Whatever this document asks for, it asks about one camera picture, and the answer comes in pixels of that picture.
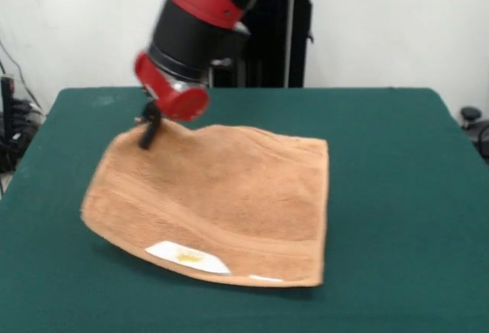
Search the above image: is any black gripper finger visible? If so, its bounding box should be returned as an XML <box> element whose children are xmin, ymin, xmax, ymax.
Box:
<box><xmin>135</xmin><ymin>99</ymin><xmax>154</xmax><ymax>126</ymax></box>
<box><xmin>138</xmin><ymin>109</ymin><xmax>164</xmax><ymax>150</ymax></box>

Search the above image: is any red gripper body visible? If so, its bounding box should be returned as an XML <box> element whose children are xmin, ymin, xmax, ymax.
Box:
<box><xmin>133</xmin><ymin>50</ymin><xmax>210</xmax><ymax>123</ymax></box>

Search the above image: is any tan terry towel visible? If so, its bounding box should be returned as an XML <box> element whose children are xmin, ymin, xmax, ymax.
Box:
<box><xmin>79</xmin><ymin>121</ymin><xmax>330</xmax><ymax>288</ymax></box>

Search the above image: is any dark green table cloth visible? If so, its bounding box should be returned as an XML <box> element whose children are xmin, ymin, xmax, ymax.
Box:
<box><xmin>0</xmin><ymin>87</ymin><xmax>489</xmax><ymax>333</ymax></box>

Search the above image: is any black office chair base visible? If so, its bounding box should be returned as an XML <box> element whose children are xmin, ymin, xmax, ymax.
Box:
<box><xmin>460</xmin><ymin>106</ymin><xmax>489</xmax><ymax>162</ymax></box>

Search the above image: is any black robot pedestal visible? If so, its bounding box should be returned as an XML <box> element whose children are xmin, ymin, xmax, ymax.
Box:
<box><xmin>208</xmin><ymin>0</ymin><xmax>332</xmax><ymax>89</ymax></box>

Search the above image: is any black cable bundle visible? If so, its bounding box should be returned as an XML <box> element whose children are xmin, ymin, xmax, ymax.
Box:
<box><xmin>0</xmin><ymin>98</ymin><xmax>47</xmax><ymax>173</ymax></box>

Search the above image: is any grey wall cable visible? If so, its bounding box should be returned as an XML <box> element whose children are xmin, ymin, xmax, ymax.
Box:
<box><xmin>0</xmin><ymin>38</ymin><xmax>43</xmax><ymax>111</ymax></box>

